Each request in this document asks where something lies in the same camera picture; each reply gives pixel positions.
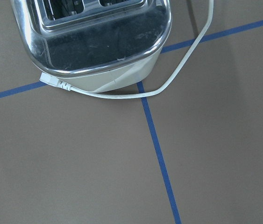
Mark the cream toaster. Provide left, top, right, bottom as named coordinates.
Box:
left=10, top=0, right=172, bottom=93

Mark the white toaster power cable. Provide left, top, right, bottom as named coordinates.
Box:
left=39, top=0, right=214, bottom=100

